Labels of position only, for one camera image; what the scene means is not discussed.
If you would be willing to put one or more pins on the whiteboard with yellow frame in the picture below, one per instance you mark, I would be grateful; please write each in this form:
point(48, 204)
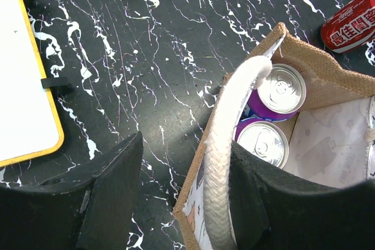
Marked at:
point(30, 124)

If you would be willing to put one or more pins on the red cola can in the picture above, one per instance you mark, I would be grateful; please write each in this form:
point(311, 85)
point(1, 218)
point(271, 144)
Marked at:
point(350, 27)

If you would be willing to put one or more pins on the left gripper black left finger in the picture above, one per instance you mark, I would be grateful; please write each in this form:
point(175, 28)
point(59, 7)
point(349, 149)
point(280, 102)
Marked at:
point(89, 207)

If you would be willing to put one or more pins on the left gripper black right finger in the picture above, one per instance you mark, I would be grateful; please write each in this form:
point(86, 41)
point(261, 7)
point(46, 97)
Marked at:
point(273, 209)

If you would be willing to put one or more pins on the purple soda can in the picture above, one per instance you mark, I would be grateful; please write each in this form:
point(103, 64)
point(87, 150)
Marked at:
point(264, 140)
point(279, 97)

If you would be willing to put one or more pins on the burlap canvas bag rope handles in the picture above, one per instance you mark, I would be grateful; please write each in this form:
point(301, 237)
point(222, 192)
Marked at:
point(331, 137)

